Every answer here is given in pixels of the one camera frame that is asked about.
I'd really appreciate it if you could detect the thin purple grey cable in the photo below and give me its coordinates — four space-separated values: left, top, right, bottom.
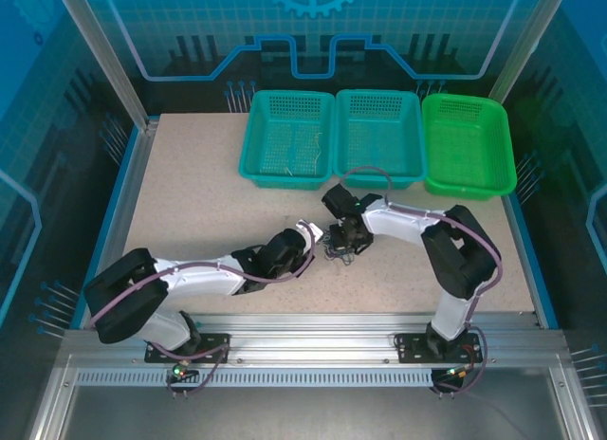
326 247 357 266

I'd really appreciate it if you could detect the teal plastic perforated basket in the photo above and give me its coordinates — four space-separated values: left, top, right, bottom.
334 89 428 192
237 89 336 192

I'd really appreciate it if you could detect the green plastic perforated basket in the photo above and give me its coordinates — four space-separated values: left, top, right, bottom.
421 92 518 202

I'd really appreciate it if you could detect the small board with green light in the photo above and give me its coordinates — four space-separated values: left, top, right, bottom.
165 363 200 384
433 366 470 387

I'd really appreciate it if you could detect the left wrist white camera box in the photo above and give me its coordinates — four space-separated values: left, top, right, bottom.
294 219 325 246

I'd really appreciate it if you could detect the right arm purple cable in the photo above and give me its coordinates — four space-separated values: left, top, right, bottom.
340 166 504 396

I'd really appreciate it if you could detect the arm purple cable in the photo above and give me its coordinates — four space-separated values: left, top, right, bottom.
88 221 318 396
340 166 504 396

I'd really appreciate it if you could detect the aluminium rail beam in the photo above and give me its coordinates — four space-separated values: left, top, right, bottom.
64 311 565 368

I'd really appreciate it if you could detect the thin yellow cable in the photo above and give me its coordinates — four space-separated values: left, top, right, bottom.
283 131 324 176

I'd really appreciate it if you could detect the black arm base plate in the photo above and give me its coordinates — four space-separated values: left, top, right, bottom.
144 333 232 365
394 332 481 365

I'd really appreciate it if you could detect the slotted grey cable duct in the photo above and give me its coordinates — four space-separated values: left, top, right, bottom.
75 369 435 389

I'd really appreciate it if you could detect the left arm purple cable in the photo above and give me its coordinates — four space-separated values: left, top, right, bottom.
88 221 318 396

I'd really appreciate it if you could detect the aluminium frame post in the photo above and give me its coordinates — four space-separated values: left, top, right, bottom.
487 0 573 102
54 0 160 133

